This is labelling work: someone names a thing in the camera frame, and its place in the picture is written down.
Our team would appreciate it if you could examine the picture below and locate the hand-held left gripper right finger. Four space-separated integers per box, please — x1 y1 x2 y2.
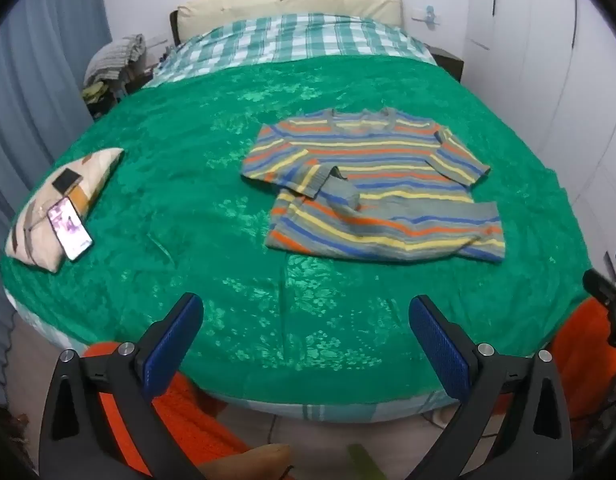
408 295 574 480

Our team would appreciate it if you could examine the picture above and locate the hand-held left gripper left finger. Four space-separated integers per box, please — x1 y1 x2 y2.
38 292 206 480

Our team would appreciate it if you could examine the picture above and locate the striped knit sweater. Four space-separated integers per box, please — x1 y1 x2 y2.
240 107 506 263

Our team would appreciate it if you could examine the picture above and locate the pile of grey clothes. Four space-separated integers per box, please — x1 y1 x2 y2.
84 34 148 86

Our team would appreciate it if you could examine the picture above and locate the orange knitted cloth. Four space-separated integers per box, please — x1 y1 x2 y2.
83 297 616 476

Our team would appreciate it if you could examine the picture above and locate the patchwork mattress sheet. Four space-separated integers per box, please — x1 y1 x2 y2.
3 287 461 423

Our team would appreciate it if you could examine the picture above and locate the smartphone with lit screen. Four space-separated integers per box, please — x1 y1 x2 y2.
47 196 94 262

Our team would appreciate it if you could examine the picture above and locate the green floral blanket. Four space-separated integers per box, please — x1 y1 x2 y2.
0 55 593 406

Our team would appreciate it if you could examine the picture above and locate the beige patterned pillow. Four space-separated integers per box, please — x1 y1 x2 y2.
4 147 125 275

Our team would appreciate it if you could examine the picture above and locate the small dark phone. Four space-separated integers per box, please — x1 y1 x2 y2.
54 170 83 195

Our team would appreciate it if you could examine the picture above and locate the white wardrobe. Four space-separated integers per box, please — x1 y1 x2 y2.
462 0 616 286

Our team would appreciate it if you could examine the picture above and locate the yellow-green cloth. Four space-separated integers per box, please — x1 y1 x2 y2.
83 82 114 106

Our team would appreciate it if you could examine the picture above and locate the grey-blue curtain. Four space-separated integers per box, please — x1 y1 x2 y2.
0 0 114 411

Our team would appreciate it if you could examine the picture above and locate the green checkered bed sheet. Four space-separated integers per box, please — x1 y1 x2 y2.
148 14 439 88

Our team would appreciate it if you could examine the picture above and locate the cream headboard cushion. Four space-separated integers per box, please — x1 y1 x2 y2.
175 0 405 43

